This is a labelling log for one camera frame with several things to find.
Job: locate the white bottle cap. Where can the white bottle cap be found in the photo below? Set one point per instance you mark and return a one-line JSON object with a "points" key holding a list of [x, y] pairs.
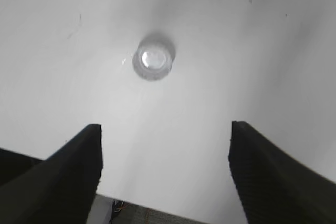
{"points": [[154, 57]]}

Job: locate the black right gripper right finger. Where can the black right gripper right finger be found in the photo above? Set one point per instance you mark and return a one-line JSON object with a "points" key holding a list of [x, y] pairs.
{"points": [[272, 186]]}

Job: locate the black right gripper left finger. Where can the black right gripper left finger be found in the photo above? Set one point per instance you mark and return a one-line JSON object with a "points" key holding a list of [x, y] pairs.
{"points": [[59, 189]]}

